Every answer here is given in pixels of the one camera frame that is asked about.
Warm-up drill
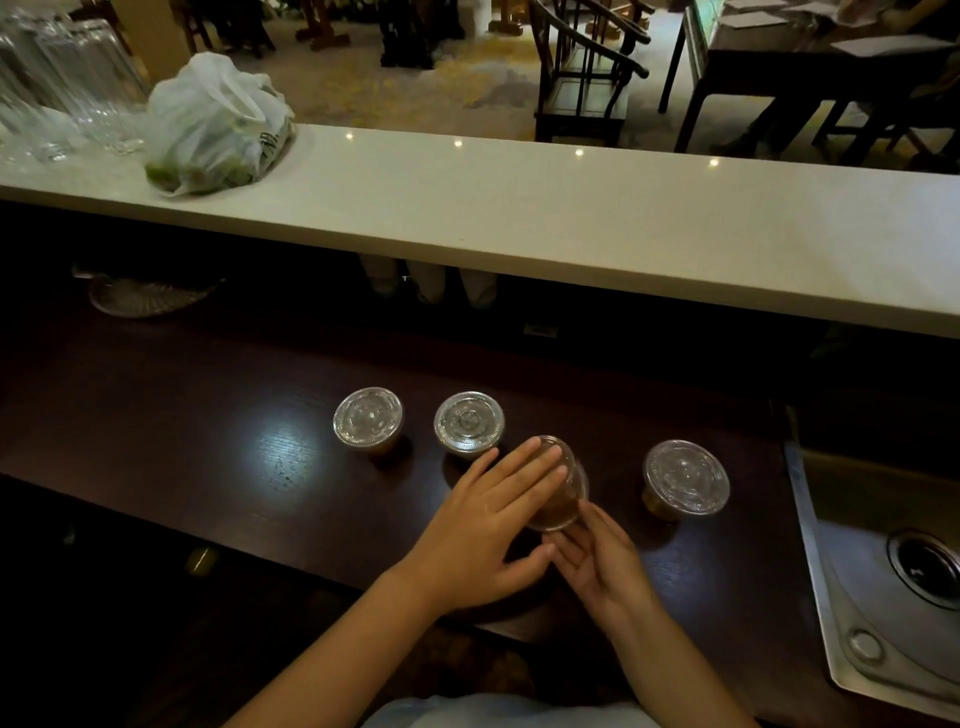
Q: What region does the person's right hand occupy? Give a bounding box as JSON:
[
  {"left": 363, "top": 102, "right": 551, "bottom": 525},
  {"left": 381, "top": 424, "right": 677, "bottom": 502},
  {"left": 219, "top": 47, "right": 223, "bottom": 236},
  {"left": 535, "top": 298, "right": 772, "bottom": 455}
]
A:
[{"left": 543, "top": 498, "right": 663, "bottom": 635}]

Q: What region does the wooden stand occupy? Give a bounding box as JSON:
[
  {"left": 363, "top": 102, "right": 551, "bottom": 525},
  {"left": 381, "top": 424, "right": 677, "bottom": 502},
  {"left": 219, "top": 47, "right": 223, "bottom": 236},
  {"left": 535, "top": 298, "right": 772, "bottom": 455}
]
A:
[{"left": 294, "top": 0, "right": 351, "bottom": 52}]

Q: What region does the person's left forearm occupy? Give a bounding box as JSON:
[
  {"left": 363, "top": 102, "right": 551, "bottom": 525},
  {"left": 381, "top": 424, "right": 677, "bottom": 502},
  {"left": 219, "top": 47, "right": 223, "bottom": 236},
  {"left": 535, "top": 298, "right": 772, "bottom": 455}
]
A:
[{"left": 223, "top": 566, "right": 445, "bottom": 728}]

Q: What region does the dark wooden table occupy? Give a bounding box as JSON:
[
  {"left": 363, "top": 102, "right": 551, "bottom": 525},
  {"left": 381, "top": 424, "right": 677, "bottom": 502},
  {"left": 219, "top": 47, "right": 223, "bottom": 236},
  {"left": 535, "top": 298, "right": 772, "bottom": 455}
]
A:
[{"left": 658, "top": 0, "right": 960, "bottom": 156}]

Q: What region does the sink drain strainer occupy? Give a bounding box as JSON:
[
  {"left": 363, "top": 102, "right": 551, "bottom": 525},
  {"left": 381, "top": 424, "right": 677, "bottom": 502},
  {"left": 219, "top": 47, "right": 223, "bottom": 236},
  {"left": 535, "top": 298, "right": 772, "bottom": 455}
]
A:
[{"left": 887, "top": 529, "right": 960, "bottom": 610}]

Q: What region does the group of clear drinking glasses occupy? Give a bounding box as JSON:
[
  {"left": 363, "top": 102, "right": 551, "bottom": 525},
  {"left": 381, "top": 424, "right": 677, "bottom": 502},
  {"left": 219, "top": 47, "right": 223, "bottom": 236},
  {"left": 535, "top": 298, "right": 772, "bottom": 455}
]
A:
[{"left": 0, "top": 7, "right": 153, "bottom": 165}]

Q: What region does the person's left hand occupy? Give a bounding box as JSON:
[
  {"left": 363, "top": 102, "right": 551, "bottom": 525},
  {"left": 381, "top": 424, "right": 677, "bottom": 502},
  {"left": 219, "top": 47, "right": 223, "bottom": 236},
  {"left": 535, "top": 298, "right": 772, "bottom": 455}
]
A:
[{"left": 396, "top": 437, "right": 571, "bottom": 614}]

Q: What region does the dark wooden armchair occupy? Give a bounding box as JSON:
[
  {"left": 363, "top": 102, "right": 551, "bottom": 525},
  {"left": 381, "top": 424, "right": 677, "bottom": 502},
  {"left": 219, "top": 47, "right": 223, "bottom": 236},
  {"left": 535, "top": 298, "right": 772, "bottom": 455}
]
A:
[{"left": 528, "top": 0, "right": 655, "bottom": 148}]

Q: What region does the white plastic bag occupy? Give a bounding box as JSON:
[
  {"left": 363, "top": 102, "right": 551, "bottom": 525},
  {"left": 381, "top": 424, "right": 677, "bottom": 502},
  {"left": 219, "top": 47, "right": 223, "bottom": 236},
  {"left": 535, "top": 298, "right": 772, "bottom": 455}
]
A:
[{"left": 142, "top": 51, "right": 297, "bottom": 198}]

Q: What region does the dark wooden furniture piece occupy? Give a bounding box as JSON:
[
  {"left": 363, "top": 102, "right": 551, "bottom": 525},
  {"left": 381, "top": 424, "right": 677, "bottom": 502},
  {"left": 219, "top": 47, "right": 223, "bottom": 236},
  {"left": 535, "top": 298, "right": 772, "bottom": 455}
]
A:
[{"left": 377, "top": 0, "right": 468, "bottom": 71}]

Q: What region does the clear glass dish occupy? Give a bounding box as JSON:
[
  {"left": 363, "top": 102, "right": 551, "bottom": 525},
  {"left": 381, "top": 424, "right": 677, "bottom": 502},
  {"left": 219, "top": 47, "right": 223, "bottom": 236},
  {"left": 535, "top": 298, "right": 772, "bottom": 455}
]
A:
[{"left": 87, "top": 276, "right": 219, "bottom": 320}]

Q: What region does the clear lidded sauce cup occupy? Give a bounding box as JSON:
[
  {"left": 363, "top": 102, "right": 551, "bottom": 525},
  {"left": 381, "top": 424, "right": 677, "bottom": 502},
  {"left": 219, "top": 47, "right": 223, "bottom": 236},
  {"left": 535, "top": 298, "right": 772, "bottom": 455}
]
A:
[
  {"left": 432, "top": 390, "right": 506, "bottom": 459},
  {"left": 332, "top": 386, "right": 405, "bottom": 456},
  {"left": 641, "top": 439, "right": 732, "bottom": 522},
  {"left": 525, "top": 435, "right": 591, "bottom": 534}
]

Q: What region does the person's light blue shirt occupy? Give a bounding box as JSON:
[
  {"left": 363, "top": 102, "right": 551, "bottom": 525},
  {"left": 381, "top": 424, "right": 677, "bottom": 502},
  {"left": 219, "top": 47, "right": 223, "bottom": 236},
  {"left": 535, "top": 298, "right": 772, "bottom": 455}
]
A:
[{"left": 363, "top": 693, "right": 661, "bottom": 728}]

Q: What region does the white paper sheet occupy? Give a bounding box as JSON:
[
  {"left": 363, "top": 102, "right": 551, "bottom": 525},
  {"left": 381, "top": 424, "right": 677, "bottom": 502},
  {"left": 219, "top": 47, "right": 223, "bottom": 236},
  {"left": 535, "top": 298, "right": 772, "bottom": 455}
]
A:
[
  {"left": 829, "top": 33, "right": 955, "bottom": 60},
  {"left": 718, "top": 9, "right": 787, "bottom": 31}
]

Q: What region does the white paper cup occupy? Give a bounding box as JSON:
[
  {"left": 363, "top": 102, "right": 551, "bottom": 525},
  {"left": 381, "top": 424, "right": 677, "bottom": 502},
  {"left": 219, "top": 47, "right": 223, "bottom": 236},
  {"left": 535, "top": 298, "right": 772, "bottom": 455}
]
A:
[{"left": 457, "top": 267, "right": 500, "bottom": 310}]

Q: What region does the stainless steel sink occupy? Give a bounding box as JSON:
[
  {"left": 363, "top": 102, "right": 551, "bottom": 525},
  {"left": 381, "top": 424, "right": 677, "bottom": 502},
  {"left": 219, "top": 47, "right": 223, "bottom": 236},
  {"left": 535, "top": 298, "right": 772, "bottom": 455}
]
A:
[{"left": 783, "top": 441, "right": 960, "bottom": 723}]

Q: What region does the person's right forearm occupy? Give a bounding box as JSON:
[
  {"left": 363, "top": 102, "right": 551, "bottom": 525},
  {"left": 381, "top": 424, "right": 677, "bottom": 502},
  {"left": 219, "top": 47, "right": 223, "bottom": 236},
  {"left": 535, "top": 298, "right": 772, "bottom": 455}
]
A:
[{"left": 600, "top": 600, "right": 760, "bottom": 728}]

